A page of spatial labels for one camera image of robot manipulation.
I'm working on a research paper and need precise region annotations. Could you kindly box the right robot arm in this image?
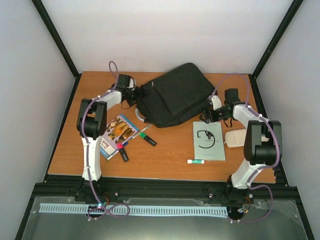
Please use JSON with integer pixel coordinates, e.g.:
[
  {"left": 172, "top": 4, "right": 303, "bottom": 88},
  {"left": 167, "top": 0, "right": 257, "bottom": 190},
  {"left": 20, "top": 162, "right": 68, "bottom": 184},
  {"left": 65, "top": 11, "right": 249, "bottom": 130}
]
[{"left": 199, "top": 101, "right": 282, "bottom": 190}]

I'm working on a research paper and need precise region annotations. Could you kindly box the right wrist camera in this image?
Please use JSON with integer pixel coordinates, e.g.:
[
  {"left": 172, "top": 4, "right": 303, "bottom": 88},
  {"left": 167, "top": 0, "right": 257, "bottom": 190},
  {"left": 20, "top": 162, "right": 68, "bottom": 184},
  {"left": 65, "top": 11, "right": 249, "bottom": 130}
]
[{"left": 224, "top": 88, "right": 240, "bottom": 105}]

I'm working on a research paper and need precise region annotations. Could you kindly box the black student bag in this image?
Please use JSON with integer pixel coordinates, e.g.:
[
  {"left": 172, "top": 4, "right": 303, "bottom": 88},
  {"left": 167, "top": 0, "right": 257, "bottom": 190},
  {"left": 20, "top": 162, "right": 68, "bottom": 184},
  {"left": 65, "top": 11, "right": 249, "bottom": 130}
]
[{"left": 136, "top": 62, "right": 215, "bottom": 128}]

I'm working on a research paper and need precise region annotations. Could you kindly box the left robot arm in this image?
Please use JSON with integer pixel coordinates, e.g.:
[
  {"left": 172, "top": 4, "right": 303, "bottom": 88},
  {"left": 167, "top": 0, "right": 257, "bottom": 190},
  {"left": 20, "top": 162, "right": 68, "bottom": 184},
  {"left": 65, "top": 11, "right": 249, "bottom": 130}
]
[{"left": 76, "top": 86, "right": 147, "bottom": 182}]

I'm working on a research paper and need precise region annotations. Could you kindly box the black aluminium frame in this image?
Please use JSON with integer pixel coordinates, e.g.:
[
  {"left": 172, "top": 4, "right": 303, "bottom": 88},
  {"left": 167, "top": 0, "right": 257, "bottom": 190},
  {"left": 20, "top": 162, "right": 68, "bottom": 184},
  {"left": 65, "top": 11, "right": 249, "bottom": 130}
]
[{"left": 15, "top": 0, "right": 315, "bottom": 240}]

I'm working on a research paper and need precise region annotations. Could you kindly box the light blue cable duct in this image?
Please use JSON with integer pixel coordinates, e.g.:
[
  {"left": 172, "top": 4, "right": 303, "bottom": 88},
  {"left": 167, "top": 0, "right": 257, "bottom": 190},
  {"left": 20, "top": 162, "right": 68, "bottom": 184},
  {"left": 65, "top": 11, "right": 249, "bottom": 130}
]
[{"left": 38, "top": 203, "right": 228, "bottom": 218}]

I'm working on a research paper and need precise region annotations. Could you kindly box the cream pencil case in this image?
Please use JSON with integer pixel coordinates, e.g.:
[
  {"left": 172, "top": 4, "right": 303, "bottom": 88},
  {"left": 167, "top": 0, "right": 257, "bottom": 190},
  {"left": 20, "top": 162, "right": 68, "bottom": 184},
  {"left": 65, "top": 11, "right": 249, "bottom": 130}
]
[{"left": 224, "top": 128, "right": 247, "bottom": 148}]

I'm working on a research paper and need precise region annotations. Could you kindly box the grey Great Gatsby book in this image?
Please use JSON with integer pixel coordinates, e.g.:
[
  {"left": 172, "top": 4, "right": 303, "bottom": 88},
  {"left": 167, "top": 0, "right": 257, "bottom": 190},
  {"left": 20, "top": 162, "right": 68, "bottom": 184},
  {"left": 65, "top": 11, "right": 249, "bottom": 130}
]
[{"left": 192, "top": 121, "right": 226, "bottom": 161}]

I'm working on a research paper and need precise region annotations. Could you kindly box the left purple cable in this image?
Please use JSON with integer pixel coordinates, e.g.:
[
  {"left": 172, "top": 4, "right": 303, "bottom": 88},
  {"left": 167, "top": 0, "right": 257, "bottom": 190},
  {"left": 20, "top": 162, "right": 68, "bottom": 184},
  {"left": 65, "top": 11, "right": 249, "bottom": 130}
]
[{"left": 79, "top": 60, "right": 131, "bottom": 222}]

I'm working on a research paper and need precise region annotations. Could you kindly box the silver pen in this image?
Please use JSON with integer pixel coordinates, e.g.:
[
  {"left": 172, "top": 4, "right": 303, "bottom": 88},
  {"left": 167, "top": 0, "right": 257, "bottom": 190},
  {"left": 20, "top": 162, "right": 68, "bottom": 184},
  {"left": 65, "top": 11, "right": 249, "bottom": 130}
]
[{"left": 132, "top": 124, "right": 152, "bottom": 139}]

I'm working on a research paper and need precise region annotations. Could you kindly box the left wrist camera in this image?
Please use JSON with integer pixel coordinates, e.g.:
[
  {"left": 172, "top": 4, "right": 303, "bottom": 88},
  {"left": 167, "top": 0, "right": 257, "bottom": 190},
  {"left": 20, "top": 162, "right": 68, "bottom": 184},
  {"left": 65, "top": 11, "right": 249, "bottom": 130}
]
[{"left": 115, "top": 74, "right": 135, "bottom": 89}]

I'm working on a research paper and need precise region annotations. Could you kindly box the green highlighter marker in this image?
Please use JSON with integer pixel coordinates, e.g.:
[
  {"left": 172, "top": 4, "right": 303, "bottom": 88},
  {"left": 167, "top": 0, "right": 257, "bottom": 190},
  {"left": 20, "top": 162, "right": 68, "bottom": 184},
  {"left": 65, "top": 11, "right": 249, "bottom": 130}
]
[{"left": 139, "top": 132, "right": 157, "bottom": 147}]

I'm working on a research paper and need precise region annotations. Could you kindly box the white glue stick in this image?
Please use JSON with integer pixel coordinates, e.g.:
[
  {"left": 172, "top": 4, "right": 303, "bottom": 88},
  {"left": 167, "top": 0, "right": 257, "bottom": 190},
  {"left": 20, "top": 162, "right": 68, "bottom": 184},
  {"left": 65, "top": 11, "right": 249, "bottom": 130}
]
[{"left": 187, "top": 159, "right": 205, "bottom": 165}]

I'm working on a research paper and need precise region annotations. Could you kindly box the dog picture book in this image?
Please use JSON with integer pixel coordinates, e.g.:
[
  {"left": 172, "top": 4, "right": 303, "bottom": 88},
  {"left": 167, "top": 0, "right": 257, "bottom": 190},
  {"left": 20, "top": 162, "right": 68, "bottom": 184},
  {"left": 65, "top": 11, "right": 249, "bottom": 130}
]
[{"left": 100, "top": 114, "right": 139, "bottom": 161}]

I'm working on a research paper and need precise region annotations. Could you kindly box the pink highlighter marker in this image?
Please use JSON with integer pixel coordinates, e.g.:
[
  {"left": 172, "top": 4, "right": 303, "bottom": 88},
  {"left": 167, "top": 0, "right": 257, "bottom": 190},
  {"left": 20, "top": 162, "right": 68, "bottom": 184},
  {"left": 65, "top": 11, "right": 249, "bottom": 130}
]
[{"left": 116, "top": 143, "right": 129, "bottom": 163}]

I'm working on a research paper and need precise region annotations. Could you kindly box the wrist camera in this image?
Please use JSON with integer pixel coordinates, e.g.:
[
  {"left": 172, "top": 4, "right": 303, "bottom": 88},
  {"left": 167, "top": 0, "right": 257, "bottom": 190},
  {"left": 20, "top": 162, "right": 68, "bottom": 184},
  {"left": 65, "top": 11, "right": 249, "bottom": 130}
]
[
  {"left": 115, "top": 74, "right": 135, "bottom": 89},
  {"left": 224, "top": 88, "right": 240, "bottom": 105}
]

